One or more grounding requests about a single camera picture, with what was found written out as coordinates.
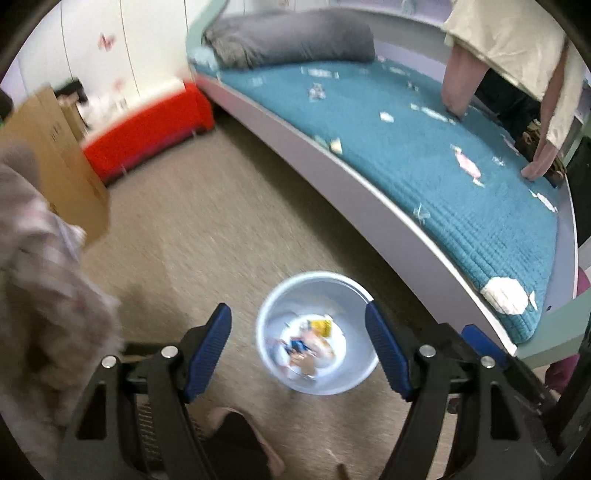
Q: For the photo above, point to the light blue pillow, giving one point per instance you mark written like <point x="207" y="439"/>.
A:
<point x="201" y="57"/>

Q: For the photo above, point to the pile of snack wrappers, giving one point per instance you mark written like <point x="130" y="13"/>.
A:
<point x="314" y="346"/>

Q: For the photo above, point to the cream hanging shirt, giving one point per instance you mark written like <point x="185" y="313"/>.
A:
<point x="508" y="37"/>

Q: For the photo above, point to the dark hanging garment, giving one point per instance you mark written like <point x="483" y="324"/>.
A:
<point x="508" y="106"/>

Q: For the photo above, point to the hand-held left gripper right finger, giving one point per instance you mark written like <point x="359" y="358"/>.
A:
<point x="388" y="355"/>

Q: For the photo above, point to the brown patterned cloth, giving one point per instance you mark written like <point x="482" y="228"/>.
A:
<point x="547" y="152"/>

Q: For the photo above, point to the mint and white bunk bed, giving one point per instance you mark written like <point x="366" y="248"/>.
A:
<point x="369" y="194"/>

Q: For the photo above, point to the teal quilted mattress cover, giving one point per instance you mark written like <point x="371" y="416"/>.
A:
<point x="415" y="138"/>

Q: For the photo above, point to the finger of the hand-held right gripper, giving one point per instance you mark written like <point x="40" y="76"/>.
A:
<point x="480" y="342"/>

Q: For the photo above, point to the magenta cushion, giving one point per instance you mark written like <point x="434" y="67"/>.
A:
<point x="563" y="374"/>

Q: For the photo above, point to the red bench with white top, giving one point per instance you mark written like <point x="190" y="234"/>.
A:
<point x="138" y="138"/>

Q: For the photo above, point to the pink hanging garment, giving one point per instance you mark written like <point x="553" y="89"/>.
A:
<point x="459" y="78"/>

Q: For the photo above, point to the grey duvet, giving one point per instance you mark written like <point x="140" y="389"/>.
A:
<point x="286" y="37"/>

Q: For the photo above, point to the light blue plastic bucket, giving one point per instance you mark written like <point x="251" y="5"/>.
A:
<point x="286" y="295"/>

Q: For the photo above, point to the large cardboard box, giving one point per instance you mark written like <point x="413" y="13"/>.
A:
<point x="55" y="152"/>

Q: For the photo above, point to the black cloth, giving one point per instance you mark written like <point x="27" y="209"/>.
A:
<point x="69" y="90"/>

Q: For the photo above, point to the grey checked table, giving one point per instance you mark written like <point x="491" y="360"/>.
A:
<point x="37" y="277"/>

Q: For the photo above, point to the small cardboard box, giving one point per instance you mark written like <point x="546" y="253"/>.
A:
<point x="71" y="117"/>

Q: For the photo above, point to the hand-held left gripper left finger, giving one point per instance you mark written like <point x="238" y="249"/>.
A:
<point x="207" y="355"/>

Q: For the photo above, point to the white plastic bag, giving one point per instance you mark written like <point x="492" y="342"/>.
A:
<point x="99" y="105"/>

